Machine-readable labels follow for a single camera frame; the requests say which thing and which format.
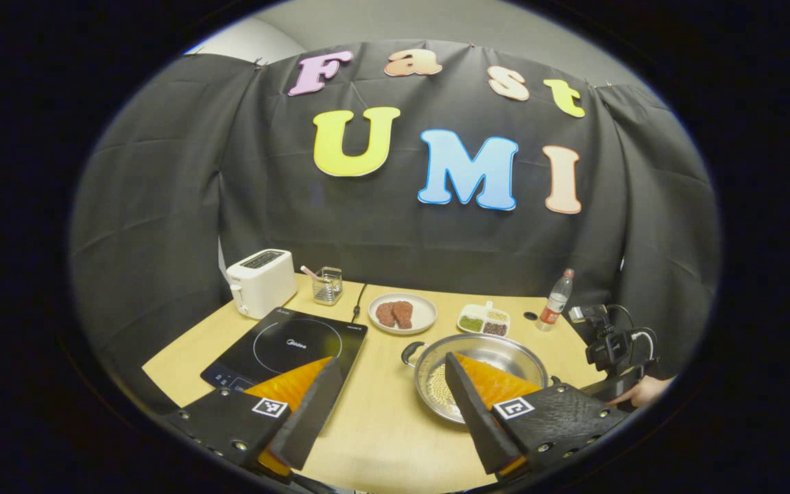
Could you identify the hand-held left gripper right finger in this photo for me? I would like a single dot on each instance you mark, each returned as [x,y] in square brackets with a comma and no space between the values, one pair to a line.
[477,418]

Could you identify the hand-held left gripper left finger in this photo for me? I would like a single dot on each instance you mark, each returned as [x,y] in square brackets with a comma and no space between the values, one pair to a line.
[313,418]

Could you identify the stainless steel pot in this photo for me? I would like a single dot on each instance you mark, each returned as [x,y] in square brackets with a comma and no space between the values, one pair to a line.
[498,348]

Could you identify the black induction cooktop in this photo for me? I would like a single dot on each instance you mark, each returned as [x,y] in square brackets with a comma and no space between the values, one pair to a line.
[285,343]

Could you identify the heap of soybeans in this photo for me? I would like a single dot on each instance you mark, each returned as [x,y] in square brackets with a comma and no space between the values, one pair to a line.
[443,391]

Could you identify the clear plastic water bottle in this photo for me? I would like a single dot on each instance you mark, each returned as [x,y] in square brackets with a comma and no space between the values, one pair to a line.
[555,305]

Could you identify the dark red beans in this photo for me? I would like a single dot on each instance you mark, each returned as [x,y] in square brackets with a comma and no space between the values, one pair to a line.
[495,328]

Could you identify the green mung beans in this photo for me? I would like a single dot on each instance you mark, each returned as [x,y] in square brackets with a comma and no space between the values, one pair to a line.
[470,322]

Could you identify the small yellow beans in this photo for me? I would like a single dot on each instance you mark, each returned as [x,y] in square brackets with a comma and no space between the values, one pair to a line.
[498,315]

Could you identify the white divided dish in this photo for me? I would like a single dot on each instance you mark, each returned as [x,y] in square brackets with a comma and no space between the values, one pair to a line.
[483,312]

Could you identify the white round plate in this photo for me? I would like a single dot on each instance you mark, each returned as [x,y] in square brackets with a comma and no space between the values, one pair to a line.
[426,312]

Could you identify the brown meat piece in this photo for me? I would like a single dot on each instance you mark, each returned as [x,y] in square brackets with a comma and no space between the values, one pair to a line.
[403,315]
[386,315]

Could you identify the white toaster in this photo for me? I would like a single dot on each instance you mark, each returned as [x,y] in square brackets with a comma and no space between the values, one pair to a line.
[261,281]

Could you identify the pink utensil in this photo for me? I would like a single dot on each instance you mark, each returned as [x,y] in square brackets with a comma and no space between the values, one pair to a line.
[308,271]

